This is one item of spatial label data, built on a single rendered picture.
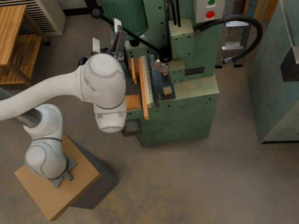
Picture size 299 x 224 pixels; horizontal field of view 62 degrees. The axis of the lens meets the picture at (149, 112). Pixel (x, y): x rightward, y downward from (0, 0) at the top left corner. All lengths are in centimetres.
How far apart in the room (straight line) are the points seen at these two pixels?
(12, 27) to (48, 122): 140
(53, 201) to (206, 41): 118
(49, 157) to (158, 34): 80
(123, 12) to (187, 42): 28
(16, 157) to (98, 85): 203
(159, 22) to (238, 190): 145
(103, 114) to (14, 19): 200
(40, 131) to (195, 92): 86
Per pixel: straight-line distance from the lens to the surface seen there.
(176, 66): 120
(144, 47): 130
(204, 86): 147
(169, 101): 143
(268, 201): 217
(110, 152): 224
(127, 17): 108
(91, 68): 65
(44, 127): 140
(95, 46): 106
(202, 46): 125
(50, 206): 160
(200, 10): 98
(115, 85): 66
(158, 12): 109
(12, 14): 275
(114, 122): 79
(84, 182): 154
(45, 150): 137
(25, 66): 279
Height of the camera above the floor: 208
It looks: 65 degrees down
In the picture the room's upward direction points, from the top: 19 degrees counter-clockwise
